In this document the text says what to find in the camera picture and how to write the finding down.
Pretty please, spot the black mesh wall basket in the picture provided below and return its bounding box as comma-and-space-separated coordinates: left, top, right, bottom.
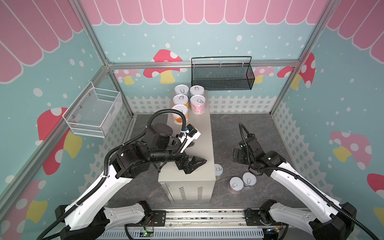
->
191, 56, 256, 91

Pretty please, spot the teal label floor can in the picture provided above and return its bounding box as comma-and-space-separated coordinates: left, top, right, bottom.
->
242, 172, 257, 189

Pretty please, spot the pink label food can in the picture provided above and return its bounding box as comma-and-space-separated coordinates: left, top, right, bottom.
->
229, 177, 244, 194

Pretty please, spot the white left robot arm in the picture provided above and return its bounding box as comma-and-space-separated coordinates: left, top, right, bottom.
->
37, 109, 207, 240

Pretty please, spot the yellow label food can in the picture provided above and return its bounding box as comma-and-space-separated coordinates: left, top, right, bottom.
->
173, 94, 189, 108

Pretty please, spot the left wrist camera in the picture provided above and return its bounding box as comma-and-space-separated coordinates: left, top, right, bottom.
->
177, 124, 201, 153

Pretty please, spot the teal label food can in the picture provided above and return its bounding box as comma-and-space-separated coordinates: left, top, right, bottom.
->
174, 85, 190, 97

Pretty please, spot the grey metal counter cabinet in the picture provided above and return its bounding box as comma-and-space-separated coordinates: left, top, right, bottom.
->
158, 92, 216, 204

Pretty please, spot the green label food can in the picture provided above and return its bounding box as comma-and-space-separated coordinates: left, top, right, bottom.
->
215, 164, 224, 180

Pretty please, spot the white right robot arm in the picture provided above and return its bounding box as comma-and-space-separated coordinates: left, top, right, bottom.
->
233, 123, 378, 240

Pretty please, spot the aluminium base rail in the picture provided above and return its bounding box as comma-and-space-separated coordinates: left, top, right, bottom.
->
101, 206, 331, 238

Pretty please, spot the white lid can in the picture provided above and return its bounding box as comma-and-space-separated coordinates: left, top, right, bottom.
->
190, 95, 206, 115

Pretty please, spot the white wire wall basket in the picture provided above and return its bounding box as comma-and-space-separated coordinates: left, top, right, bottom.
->
63, 82, 123, 138

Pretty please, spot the red label food can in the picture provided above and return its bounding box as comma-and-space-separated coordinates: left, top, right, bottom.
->
172, 105, 188, 125

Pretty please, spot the teal brown label can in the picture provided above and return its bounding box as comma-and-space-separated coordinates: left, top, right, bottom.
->
190, 85, 205, 97

